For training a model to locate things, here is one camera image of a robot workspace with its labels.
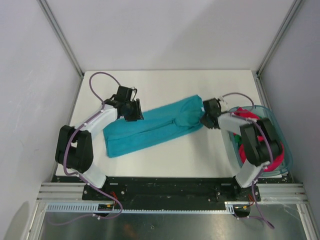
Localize aluminium frame rail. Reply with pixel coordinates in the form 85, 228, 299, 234
36, 182, 85, 203

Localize aluminium corner post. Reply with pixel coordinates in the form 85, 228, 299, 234
37, 0, 84, 79
256, 0, 306, 77

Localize clear blue plastic bin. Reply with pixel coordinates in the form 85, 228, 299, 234
228, 105, 293, 178

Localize green t-shirt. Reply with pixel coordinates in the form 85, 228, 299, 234
234, 134, 242, 149

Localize left aluminium corner post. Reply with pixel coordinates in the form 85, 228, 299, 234
37, 0, 84, 79

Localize white slotted cable duct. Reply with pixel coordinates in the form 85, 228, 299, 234
45, 202, 250, 215

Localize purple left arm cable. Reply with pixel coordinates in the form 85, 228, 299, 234
47, 71, 123, 226

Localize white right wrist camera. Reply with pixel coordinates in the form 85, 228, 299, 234
217, 96, 229, 112

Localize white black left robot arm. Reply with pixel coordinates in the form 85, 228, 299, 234
55, 86, 144, 200

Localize right aluminium corner post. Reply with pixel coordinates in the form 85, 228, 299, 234
256, 0, 306, 77

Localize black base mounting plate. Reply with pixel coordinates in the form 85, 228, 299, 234
82, 176, 262, 211

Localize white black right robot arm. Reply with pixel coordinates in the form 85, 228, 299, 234
200, 98, 284, 201

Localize teal t-shirt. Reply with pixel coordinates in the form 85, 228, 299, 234
103, 95, 205, 158

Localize magenta red t-shirt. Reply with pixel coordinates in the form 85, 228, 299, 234
231, 107, 285, 173

